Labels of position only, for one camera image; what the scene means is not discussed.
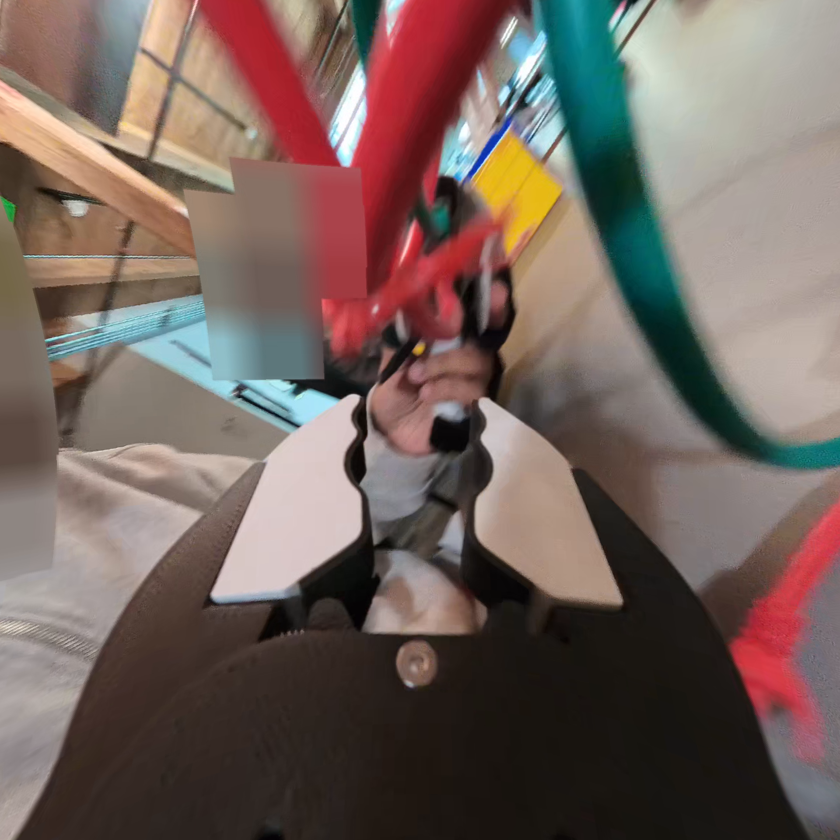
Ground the person's left hand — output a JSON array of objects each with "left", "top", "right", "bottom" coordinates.
[{"left": 369, "top": 346, "right": 492, "bottom": 458}]

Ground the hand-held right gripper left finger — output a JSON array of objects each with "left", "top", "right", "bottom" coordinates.
[{"left": 209, "top": 394, "right": 376, "bottom": 606}]

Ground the green ethernet cable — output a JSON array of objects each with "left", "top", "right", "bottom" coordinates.
[{"left": 350, "top": 0, "right": 840, "bottom": 471}]

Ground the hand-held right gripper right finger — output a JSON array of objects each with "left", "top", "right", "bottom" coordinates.
[{"left": 462, "top": 397, "right": 626, "bottom": 610}]

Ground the person's left forearm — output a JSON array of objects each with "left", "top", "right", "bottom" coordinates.
[{"left": 357, "top": 420, "right": 460, "bottom": 559}]

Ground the yellow plastic bin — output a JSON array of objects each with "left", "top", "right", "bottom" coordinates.
[{"left": 468, "top": 128, "right": 565, "bottom": 258}]

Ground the wooden ceiling beam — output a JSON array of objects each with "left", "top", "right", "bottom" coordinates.
[{"left": 0, "top": 79, "right": 201, "bottom": 260}]

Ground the red ethernet cable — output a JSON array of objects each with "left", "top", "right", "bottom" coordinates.
[{"left": 197, "top": 0, "right": 840, "bottom": 765}]

